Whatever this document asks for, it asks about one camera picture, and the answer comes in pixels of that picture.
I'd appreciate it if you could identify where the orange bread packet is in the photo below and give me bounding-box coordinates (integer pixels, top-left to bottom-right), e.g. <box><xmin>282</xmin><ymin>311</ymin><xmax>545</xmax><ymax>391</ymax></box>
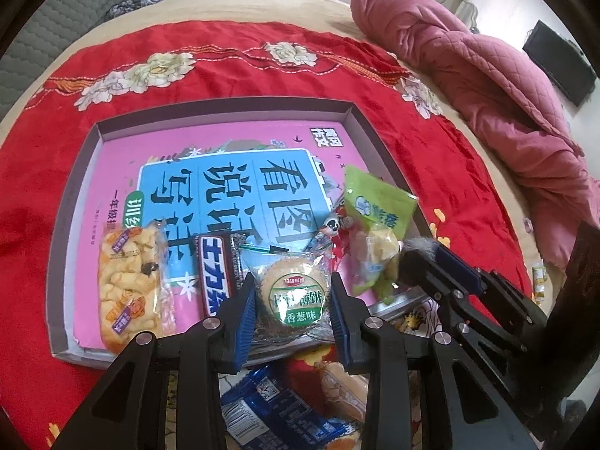
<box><xmin>323</xmin><ymin>370</ymin><xmax>369</xmax><ymax>425</ymax></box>

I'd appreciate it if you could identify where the blue wafer packet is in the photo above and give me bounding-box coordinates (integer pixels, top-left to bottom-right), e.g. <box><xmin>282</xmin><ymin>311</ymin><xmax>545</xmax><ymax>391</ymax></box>
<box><xmin>219</xmin><ymin>364</ymin><xmax>364</xmax><ymax>450</ymax></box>

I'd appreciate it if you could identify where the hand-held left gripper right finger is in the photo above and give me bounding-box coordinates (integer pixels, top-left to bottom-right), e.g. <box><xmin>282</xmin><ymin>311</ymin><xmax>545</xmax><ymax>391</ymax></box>
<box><xmin>329</xmin><ymin>273</ymin><xmax>540</xmax><ymax>450</ymax></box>

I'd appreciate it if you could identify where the green clear snack packet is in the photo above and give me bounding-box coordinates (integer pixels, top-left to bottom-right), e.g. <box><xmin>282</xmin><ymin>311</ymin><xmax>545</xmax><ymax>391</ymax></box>
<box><xmin>343</xmin><ymin>165</ymin><xmax>419</xmax><ymax>305</ymax></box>

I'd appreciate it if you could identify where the small yellow packet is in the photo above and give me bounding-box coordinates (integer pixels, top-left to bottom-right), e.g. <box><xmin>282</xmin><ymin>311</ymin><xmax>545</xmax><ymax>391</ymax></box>
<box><xmin>532</xmin><ymin>265</ymin><xmax>549</xmax><ymax>303</ymax></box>

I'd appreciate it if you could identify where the pink and blue book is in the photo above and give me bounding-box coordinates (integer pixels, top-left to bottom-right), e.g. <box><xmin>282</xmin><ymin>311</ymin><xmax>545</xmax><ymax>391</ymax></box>
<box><xmin>70</xmin><ymin>119</ymin><xmax>408</xmax><ymax>352</ymax></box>

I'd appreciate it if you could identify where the pink quilted duvet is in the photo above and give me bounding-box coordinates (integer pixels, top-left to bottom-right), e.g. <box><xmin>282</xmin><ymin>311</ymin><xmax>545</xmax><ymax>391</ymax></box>
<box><xmin>351</xmin><ymin>0</ymin><xmax>600</xmax><ymax>270</ymax></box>

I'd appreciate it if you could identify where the dark floral pillow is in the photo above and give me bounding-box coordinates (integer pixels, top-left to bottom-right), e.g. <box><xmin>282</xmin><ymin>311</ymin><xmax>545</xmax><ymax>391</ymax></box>
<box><xmin>104</xmin><ymin>0</ymin><xmax>180</xmax><ymax>20</ymax></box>

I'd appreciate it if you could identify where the shallow grey cardboard tray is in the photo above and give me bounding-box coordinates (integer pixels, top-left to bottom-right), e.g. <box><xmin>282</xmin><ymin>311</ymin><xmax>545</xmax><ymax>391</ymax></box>
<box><xmin>45</xmin><ymin>100</ymin><xmax>437</xmax><ymax>369</ymax></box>

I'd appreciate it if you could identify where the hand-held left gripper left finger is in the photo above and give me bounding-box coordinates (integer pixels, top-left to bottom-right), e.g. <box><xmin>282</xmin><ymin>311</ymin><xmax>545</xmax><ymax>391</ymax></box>
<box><xmin>49</xmin><ymin>274</ymin><xmax>258</xmax><ymax>450</ymax></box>

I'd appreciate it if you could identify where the black television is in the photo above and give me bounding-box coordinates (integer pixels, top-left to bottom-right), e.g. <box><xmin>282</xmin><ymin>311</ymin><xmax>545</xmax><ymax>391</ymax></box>
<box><xmin>522</xmin><ymin>19</ymin><xmax>597</xmax><ymax>108</ymax></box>

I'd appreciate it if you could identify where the grey metal chair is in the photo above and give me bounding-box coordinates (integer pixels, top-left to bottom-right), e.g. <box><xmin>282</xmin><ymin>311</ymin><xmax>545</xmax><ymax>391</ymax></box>
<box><xmin>443</xmin><ymin>0</ymin><xmax>481</xmax><ymax>33</ymax></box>

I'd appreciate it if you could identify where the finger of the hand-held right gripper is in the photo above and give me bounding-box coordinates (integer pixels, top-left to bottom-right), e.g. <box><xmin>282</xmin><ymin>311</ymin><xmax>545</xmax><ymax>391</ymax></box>
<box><xmin>400</xmin><ymin>253</ymin><xmax>563</xmax><ymax>441</ymax></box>
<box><xmin>436</xmin><ymin>246</ymin><xmax>549</xmax><ymax>333</ymax></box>

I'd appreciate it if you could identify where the brown chocolate bar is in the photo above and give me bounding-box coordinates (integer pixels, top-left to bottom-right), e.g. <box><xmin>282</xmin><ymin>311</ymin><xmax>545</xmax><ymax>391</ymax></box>
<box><xmin>194</xmin><ymin>232</ymin><xmax>247</xmax><ymax>320</ymax></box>

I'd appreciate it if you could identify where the red floral blanket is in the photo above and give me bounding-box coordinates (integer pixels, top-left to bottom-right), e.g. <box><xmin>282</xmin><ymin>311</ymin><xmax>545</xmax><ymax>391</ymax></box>
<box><xmin>0</xmin><ymin>21</ymin><xmax>535</xmax><ymax>450</ymax></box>

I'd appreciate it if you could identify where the round biscuit packet green label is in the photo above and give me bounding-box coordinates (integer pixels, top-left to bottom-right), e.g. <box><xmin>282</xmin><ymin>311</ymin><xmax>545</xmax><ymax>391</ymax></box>
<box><xmin>239</xmin><ymin>239</ymin><xmax>336</xmax><ymax>343</ymax></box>

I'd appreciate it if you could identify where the red candy packet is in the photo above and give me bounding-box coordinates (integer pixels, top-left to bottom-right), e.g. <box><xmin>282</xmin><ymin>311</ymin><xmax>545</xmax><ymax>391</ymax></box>
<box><xmin>309</xmin><ymin>213</ymin><xmax>357</xmax><ymax>256</ymax></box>

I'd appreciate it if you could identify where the yellow puffed snack packet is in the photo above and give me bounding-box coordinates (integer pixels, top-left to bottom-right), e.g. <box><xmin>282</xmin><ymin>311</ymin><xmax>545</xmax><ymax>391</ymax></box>
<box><xmin>97</xmin><ymin>226</ymin><xmax>176</xmax><ymax>353</ymax></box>

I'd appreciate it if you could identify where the beige bed sheet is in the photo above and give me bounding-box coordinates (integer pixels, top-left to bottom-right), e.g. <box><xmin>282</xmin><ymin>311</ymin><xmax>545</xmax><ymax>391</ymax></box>
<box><xmin>0</xmin><ymin>0</ymin><xmax>551</xmax><ymax>320</ymax></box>

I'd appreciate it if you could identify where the grey quilted headboard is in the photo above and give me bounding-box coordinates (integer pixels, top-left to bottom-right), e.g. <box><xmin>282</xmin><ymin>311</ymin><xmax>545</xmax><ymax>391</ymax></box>
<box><xmin>0</xmin><ymin>0</ymin><xmax>146</xmax><ymax>104</ymax></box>

